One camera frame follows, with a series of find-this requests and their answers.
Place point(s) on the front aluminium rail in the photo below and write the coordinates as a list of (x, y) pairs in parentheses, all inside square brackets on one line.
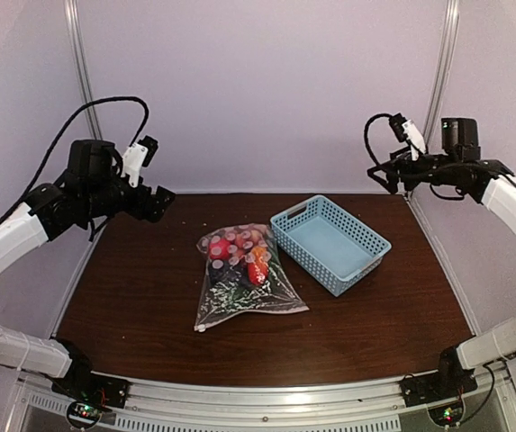
[(376, 405)]

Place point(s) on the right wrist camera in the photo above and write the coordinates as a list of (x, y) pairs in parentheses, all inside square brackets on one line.
[(405, 130)]

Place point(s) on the right aluminium frame post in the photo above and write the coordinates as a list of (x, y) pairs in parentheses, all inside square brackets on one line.
[(448, 43)]

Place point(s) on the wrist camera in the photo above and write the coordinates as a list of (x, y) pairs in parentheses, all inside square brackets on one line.
[(405, 130), (137, 156)]

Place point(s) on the left aluminium frame post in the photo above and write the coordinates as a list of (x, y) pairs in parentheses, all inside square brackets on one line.
[(80, 64)]

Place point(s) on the aluminium frame post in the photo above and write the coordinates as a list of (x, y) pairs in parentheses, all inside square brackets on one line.
[(448, 43), (80, 64)]

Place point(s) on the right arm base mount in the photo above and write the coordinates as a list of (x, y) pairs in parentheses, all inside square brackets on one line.
[(442, 391)]

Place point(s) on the purple toy eggplant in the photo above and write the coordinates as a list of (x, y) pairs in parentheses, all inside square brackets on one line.
[(220, 271)]

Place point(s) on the orange red toy pepper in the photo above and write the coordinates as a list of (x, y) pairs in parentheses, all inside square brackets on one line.
[(257, 265)]

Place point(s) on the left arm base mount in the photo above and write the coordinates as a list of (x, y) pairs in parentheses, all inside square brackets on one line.
[(93, 395)]

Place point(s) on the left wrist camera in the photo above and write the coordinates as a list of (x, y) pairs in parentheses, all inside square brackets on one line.
[(137, 156)]

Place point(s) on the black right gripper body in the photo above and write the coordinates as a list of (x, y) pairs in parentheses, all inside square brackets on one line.
[(443, 171)]

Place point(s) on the clear zip top bag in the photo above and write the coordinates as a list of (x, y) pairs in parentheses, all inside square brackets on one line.
[(243, 273)]

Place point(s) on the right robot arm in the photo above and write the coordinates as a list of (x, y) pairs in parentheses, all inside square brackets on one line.
[(473, 236)]

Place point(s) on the light blue plastic basket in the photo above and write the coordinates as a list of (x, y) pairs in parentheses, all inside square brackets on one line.
[(337, 249)]

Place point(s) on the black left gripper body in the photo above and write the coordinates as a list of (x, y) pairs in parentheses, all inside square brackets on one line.
[(101, 200)]

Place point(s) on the green toy cucumber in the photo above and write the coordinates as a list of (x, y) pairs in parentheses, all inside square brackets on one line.
[(240, 290)]

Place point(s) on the red toy tomato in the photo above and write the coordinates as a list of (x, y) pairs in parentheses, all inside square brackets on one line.
[(219, 249)]

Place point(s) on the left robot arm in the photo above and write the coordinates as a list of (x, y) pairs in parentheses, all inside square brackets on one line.
[(41, 216)]

